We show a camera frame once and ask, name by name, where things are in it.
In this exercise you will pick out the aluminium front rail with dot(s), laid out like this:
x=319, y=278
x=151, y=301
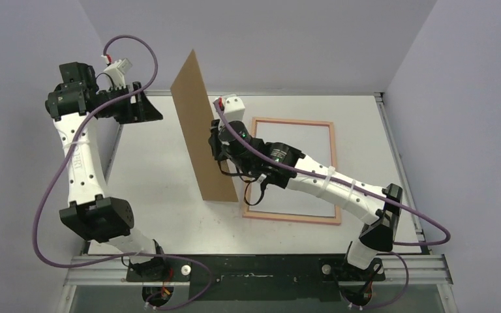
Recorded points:
x=422, y=268

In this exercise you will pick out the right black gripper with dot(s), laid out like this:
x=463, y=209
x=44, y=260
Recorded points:
x=214, y=144

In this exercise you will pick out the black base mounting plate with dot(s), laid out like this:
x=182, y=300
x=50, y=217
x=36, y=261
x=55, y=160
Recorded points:
x=259, y=277

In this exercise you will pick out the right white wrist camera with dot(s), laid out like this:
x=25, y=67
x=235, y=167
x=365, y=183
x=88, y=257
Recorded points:
x=231, y=106

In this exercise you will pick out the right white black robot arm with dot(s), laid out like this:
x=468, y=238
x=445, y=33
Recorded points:
x=289, y=168

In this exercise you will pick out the pink wooden picture frame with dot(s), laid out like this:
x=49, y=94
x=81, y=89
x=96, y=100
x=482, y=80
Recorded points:
x=314, y=138

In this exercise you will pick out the brown cardboard backing board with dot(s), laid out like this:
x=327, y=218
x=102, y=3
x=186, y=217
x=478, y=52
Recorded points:
x=195, y=115

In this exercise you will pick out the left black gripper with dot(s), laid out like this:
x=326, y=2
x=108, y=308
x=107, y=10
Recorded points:
x=145, y=111

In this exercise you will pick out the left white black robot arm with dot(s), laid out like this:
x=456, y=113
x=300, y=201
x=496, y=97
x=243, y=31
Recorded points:
x=93, y=214

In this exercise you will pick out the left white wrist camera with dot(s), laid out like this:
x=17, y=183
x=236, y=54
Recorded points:
x=116, y=73

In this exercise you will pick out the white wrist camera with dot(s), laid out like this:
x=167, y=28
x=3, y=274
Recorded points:
x=231, y=106
x=116, y=73

